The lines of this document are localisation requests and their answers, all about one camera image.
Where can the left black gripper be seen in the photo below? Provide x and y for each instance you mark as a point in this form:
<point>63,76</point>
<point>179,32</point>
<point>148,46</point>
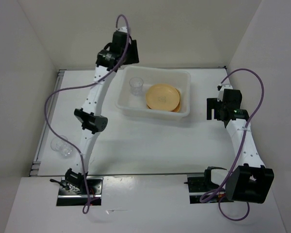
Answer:
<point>134,58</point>

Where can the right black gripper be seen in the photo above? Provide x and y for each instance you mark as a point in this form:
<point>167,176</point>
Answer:
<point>212,103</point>

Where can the clear plastic cup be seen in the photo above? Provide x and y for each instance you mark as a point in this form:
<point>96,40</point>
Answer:
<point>136,85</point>
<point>60,146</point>

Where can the tan plate with bear print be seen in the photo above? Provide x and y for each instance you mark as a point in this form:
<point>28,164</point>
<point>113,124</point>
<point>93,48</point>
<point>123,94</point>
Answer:
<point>162,97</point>

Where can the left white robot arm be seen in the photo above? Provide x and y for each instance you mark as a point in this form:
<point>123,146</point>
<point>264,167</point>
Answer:
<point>89,115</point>

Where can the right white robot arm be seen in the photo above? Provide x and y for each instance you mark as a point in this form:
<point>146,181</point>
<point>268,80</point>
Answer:
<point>249,179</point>

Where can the translucent white plastic bin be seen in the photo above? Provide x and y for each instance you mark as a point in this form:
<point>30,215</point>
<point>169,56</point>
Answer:
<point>165,95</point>

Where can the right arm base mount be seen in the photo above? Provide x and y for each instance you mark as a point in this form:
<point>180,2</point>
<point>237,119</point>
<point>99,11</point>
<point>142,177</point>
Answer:
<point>198,184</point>

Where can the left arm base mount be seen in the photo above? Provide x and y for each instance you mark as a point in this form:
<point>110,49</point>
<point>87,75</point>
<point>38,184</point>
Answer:
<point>68,195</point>

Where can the left aluminium table rail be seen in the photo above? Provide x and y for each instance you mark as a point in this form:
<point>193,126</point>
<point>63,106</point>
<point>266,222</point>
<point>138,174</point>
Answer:
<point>45,130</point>

